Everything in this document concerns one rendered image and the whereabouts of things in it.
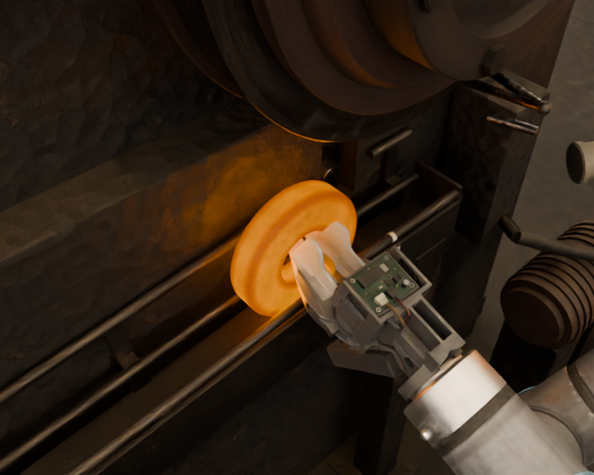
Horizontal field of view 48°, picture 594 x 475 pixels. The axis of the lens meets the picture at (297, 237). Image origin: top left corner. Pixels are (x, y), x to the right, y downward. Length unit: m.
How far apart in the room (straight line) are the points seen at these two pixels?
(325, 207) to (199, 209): 0.13
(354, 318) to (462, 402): 0.12
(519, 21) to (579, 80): 1.99
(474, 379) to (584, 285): 0.47
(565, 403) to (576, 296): 0.35
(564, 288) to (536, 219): 0.92
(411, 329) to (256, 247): 0.17
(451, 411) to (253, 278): 0.23
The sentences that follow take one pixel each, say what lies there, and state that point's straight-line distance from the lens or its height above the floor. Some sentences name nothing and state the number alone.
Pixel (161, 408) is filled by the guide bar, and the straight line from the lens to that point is 0.68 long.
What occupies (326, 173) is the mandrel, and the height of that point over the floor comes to 0.75.
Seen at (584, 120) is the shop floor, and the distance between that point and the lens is 2.37.
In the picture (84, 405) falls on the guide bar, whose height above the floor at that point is 0.68.
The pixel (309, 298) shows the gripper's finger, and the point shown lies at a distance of 0.67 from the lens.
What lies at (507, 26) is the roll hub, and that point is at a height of 1.01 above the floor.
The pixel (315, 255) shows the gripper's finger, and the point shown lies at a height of 0.79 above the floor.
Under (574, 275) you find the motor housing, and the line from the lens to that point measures 1.06.
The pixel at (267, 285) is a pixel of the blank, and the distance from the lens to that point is 0.70.
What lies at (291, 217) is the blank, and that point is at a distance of 0.66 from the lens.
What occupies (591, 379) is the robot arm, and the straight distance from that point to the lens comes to 0.72.
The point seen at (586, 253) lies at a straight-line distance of 1.05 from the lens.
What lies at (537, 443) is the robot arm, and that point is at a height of 0.74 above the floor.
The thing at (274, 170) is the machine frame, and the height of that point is 0.81.
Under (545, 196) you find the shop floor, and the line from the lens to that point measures 2.03.
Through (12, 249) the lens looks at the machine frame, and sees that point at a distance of 0.60.
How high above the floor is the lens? 1.27
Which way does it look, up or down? 45 degrees down
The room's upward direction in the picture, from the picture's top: straight up
